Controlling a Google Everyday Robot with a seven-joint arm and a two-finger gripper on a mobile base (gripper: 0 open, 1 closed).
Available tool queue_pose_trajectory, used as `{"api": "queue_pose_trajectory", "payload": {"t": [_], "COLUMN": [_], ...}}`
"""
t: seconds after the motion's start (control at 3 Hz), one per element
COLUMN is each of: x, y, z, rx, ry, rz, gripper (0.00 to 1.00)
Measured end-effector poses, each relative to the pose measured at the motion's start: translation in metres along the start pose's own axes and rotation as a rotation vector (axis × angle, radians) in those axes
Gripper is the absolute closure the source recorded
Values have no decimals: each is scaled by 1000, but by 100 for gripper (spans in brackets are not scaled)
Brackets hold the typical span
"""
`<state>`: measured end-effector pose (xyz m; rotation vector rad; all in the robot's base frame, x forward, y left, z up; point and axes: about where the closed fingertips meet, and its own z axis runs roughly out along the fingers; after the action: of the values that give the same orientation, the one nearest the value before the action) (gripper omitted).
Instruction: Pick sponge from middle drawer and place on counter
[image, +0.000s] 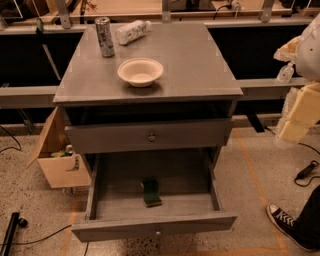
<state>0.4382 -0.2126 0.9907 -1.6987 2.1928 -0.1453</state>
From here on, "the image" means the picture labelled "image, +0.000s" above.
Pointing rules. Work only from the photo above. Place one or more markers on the black power adapter with cable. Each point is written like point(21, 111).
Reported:
point(305, 172)

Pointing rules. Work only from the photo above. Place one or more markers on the black and white sneaker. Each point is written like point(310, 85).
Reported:
point(287, 225)

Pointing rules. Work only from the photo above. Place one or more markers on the black stand base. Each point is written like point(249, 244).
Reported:
point(15, 221)

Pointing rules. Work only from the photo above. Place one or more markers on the lying clear plastic bottle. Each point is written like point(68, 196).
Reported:
point(132, 31)

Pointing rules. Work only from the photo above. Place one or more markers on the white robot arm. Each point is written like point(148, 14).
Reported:
point(308, 55)

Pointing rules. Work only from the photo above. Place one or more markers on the tall silver drink can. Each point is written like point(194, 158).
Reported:
point(104, 36)

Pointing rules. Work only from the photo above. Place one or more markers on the closed grey top drawer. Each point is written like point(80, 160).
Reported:
point(122, 137)

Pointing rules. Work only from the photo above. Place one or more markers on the can inside cardboard box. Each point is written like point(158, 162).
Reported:
point(69, 150)

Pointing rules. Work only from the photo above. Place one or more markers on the white paper bowl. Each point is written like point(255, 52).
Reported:
point(140, 72)

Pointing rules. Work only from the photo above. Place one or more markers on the open grey middle drawer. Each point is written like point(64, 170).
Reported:
point(116, 209)

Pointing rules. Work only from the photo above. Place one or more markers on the green and yellow sponge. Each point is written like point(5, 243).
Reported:
point(151, 193)

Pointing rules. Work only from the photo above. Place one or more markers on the open cardboard box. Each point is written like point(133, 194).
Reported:
point(59, 169)

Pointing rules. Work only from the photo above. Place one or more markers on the grey wooden drawer cabinet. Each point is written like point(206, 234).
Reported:
point(196, 82)

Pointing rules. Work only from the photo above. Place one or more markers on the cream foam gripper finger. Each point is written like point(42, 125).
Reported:
point(288, 52)
point(301, 111)

